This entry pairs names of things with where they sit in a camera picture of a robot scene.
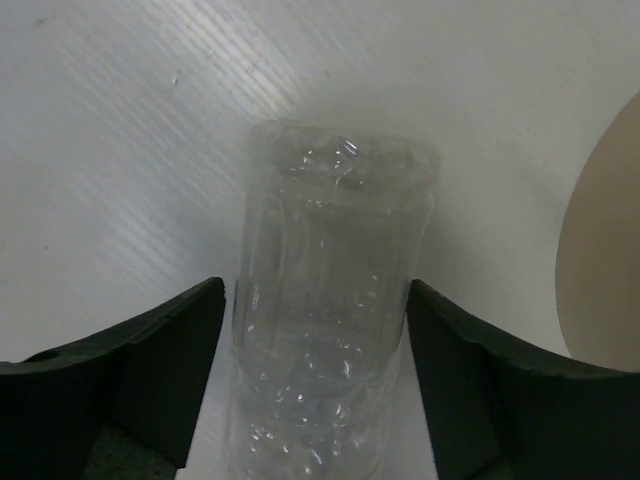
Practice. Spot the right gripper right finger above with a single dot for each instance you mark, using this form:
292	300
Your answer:
498	407

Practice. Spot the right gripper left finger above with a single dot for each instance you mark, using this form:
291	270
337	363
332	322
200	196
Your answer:
122	403

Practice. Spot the cream bin with black ears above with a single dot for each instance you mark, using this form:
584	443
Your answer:
597	261

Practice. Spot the clear unlabeled plastic bottle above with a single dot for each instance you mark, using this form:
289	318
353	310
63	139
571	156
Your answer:
334	222

